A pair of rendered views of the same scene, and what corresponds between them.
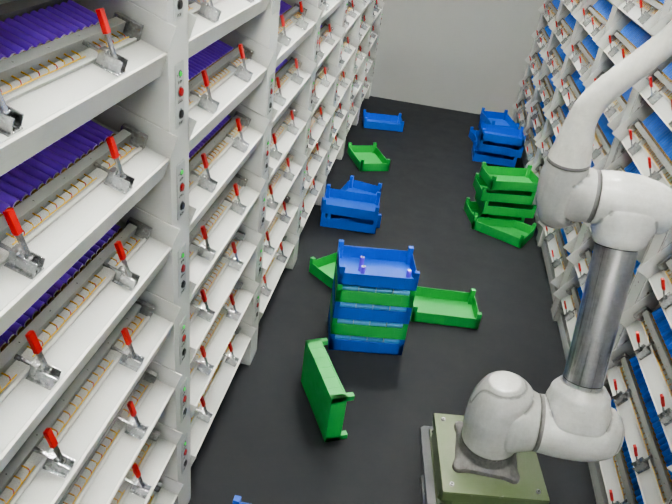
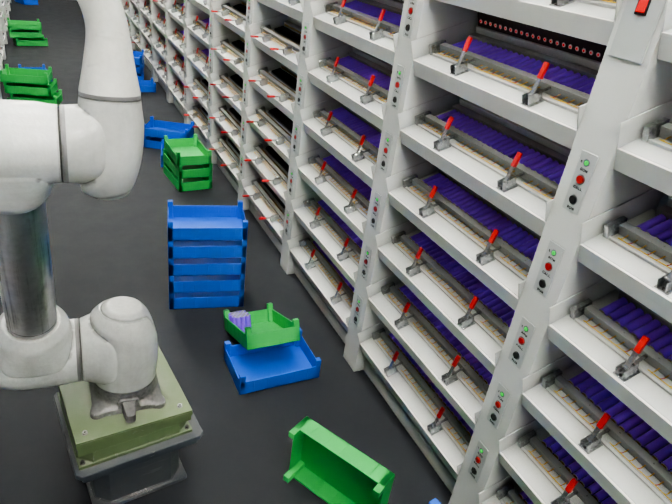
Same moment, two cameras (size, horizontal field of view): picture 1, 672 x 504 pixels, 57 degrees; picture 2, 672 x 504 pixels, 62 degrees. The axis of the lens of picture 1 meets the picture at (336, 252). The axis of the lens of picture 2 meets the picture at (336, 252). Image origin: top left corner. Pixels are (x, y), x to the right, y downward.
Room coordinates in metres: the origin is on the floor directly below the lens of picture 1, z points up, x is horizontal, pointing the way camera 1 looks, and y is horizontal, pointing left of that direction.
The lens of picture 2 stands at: (2.44, -0.72, 1.40)
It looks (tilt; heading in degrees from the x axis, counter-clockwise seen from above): 29 degrees down; 145
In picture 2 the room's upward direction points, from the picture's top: 8 degrees clockwise
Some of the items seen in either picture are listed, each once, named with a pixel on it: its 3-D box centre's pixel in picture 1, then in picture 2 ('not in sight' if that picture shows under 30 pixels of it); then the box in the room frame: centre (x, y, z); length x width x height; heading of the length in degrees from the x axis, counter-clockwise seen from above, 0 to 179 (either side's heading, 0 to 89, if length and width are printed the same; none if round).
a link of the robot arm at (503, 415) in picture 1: (501, 411); (120, 340); (1.25, -0.50, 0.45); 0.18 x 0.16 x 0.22; 82
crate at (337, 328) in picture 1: (367, 313); not in sight; (2.06, -0.16, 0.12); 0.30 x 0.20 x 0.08; 95
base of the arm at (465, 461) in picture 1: (487, 440); (126, 386); (1.27, -0.50, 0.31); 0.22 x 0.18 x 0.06; 173
